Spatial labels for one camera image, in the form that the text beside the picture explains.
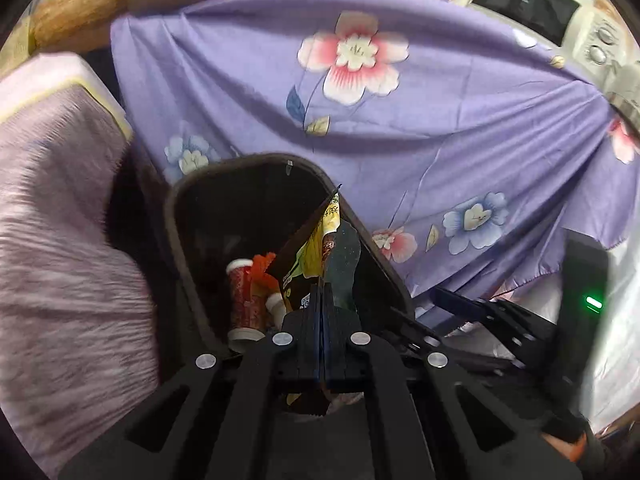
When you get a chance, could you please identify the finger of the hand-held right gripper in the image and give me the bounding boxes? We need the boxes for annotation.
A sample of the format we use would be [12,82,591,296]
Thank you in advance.
[430,287,506,326]
[390,307,501,366]

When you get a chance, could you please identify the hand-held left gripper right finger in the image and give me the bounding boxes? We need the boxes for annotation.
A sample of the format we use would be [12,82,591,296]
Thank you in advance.
[322,282,583,480]

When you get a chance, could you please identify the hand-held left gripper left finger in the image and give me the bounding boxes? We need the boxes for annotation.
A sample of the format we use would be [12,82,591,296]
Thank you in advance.
[57,282,323,480]

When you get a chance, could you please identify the small white bottle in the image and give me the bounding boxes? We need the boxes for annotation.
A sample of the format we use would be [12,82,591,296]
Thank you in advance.
[265,292,288,331]

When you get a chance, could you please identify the red patterned cup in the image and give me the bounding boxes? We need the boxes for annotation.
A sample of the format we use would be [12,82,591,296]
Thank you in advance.
[225,258,268,353]

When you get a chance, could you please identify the yellow snack packet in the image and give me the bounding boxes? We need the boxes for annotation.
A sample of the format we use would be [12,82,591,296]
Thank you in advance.
[265,187,363,318]

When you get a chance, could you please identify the orange-red wrapper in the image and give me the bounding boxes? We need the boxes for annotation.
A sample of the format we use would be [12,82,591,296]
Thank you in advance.
[250,252,283,306]

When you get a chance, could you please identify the dark brown trash bin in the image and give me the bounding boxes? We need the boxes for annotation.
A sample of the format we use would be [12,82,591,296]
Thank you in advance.
[162,152,416,361]

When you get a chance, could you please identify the person's right hand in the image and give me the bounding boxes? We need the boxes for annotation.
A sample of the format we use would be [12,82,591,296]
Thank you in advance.
[542,410,616,466]

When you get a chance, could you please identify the purple floral cloth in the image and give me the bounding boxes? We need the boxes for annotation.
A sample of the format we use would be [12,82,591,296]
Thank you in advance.
[110,0,640,321]

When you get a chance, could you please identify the striped lilac tablecloth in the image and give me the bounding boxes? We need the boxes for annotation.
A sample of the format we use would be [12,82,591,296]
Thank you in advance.
[0,52,161,476]

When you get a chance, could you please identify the white microwave oven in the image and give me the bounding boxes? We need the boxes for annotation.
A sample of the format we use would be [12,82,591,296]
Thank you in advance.
[470,0,623,81]

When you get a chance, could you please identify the wicker basket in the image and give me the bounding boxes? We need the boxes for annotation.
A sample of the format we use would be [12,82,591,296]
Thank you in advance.
[30,0,131,56]

